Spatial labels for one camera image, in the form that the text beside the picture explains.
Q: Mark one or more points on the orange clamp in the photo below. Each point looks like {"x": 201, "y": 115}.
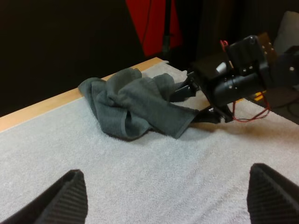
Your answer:
{"x": 258, "y": 96}

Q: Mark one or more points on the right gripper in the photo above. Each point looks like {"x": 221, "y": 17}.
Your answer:
{"x": 233, "y": 81}

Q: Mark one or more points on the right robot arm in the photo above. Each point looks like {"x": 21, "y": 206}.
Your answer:
{"x": 287, "y": 60}

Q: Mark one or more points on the grey-green towel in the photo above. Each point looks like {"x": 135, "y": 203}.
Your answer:
{"x": 140, "y": 105}

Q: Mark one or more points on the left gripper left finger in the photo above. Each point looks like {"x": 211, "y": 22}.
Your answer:
{"x": 60, "y": 200}

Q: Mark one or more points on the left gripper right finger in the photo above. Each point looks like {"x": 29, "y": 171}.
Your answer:
{"x": 271, "y": 198}

